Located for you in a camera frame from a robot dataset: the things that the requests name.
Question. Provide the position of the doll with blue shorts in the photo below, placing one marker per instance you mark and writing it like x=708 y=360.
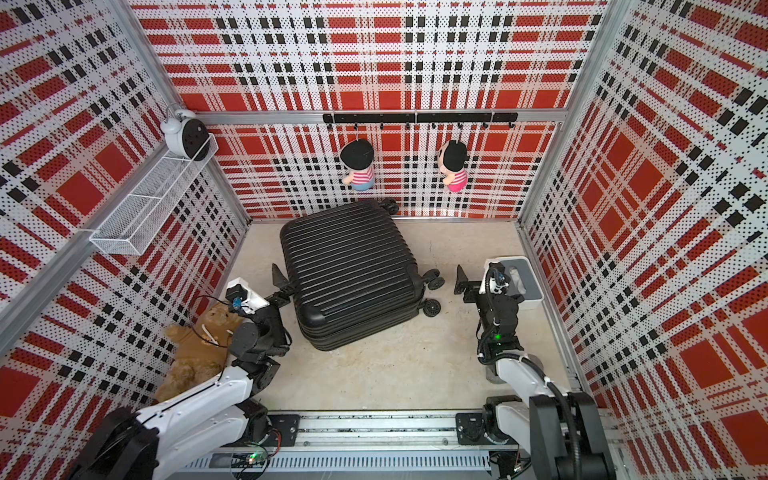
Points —
x=357 y=156

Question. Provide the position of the black ribbed hard suitcase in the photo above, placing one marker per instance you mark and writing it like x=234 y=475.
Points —
x=352 y=274

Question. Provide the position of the black wall hook rail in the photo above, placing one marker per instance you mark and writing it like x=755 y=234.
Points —
x=483 y=118

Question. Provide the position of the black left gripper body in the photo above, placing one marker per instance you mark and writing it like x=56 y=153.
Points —
x=271 y=315

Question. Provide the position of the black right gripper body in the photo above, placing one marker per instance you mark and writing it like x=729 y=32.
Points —
x=484 y=305

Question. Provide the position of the white wire mesh shelf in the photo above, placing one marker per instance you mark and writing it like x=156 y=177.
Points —
x=133 y=224

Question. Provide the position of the green circuit board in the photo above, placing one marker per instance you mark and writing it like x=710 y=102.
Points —
x=256 y=459

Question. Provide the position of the brown teddy bear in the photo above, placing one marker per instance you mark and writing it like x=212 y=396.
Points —
x=201 y=350

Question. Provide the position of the white grey tissue box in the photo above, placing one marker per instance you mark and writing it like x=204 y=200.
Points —
x=523 y=284

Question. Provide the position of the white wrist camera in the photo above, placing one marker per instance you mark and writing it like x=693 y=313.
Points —
x=242 y=299
x=495 y=280

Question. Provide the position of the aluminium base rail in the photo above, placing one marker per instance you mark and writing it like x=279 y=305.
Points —
x=397 y=440

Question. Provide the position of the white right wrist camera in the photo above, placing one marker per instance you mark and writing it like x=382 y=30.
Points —
x=495 y=280

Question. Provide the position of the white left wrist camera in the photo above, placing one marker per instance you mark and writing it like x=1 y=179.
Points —
x=242 y=299

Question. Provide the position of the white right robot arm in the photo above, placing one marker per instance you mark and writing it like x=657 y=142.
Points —
x=558 y=433

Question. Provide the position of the white alarm clock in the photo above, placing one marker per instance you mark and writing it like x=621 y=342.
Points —
x=186 y=136

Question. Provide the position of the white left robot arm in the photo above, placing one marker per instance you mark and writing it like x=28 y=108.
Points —
x=157 y=441

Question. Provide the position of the doll with pink skirt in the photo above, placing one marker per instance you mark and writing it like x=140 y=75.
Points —
x=452 y=160

